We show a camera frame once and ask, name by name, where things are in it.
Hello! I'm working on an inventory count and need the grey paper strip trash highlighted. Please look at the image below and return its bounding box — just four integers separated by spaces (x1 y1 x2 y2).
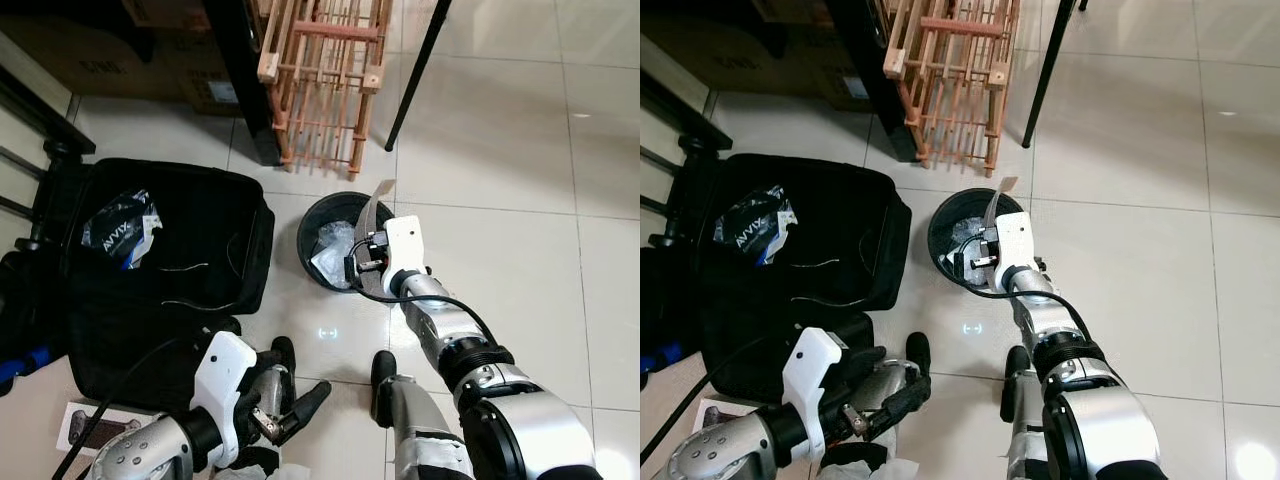
984 176 1020 236
360 179 398 243

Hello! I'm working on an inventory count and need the clear plastic wrapper trash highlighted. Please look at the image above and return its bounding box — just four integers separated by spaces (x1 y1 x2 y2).
950 218 991 276
310 222 363 291

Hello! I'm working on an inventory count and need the black round rubbish bin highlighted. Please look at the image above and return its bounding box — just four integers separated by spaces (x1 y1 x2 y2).
297 192 396 293
927 188 1011 291

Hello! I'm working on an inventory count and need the robot right leg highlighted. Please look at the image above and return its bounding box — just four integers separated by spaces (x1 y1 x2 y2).
370 350 476 480
1002 345 1051 480

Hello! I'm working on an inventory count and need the open black suitcase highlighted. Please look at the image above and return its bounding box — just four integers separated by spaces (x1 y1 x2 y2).
62 157 276 406
690 152 913 401

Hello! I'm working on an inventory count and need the white handheld console box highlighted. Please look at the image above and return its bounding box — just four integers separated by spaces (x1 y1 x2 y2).
690 397 771 441
57 400 166 459

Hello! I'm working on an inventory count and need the black printed plastic package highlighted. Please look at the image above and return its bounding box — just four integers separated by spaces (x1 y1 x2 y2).
80 190 163 271
725 185 806 266

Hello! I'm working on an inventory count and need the wooden slatted rack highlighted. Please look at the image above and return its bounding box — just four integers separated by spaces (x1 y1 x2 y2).
882 0 1021 178
257 0 393 181

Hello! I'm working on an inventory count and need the black desk leg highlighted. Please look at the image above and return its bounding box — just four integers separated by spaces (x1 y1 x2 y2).
203 0 283 167
825 0 921 164

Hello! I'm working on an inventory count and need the black bag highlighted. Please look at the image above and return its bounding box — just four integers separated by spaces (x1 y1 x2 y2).
0 240 71 391
640 235 701 386

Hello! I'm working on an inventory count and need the black stand base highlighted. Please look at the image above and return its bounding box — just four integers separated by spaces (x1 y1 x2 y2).
15 138 96 251
655 133 731 246

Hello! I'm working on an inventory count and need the large brown cardboard box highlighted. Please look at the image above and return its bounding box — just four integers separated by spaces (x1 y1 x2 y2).
640 5 871 111
0 10 241 116

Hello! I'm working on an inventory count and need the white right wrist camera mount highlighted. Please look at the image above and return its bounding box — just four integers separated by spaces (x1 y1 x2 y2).
383 216 428 276
995 212 1039 271

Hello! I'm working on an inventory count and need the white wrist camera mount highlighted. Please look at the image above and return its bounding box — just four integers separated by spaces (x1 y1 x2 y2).
995 212 1039 271
190 331 259 469
782 327 846 463
383 216 428 276

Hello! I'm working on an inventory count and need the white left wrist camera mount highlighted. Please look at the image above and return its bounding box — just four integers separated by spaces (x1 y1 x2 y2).
782 327 846 463
190 331 259 469

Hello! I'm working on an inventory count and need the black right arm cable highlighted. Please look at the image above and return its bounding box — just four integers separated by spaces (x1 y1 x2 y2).
950 255 1096 343
345 238 501 346

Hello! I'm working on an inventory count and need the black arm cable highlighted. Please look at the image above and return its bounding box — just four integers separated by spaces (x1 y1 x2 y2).
48 338 186 480
950 255 1096 343
345 238 501 346
640 360 741 469

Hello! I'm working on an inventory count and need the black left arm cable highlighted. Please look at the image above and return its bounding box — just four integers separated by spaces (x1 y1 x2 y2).
48 338 186 480
640 360 741 469

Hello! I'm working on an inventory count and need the blue strap item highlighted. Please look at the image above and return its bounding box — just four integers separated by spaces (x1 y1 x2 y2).
640 340 686 373
0 345 51 386

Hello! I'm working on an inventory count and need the black metal frame bar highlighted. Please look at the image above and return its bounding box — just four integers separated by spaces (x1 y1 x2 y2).
0 60 98 251
640 65 738 241

